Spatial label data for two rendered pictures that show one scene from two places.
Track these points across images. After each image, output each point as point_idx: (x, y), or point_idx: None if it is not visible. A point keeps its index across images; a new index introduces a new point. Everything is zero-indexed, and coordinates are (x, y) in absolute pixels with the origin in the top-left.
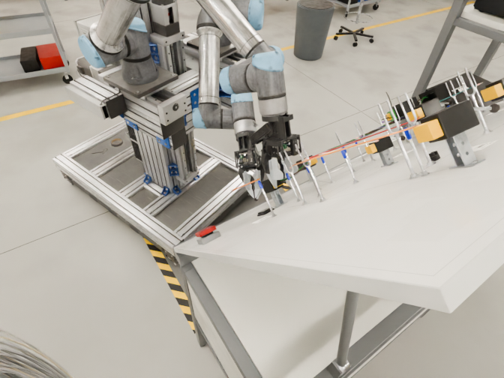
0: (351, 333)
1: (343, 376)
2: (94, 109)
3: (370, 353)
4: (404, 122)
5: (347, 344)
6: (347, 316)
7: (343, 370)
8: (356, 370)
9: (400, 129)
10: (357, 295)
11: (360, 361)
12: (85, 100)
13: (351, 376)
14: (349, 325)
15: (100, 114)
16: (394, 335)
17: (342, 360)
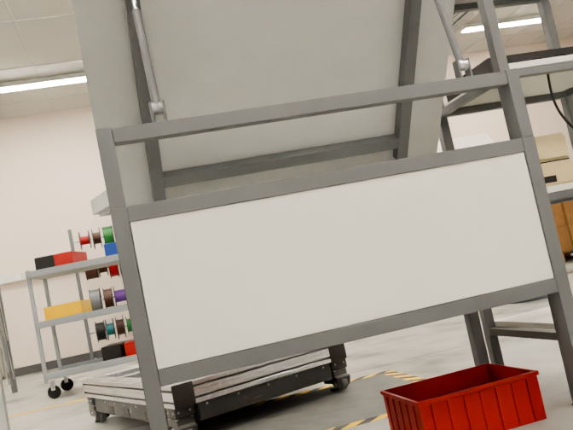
0: (147, 55)
1: (164, 123)
2: (105, 200)
3: (205, 125)
4: (440, 131)
5: (147, 68)
6: (137, 36)
7: (154, 103)
8: (288, 287)
9: (442, 143)
10: (136, 14)
11: (188, 123)
12: (101, 195)
13: (290, 308)
14: (141, 45)
15: (107, 200)
16: (296, 183)
17: (150, 91)
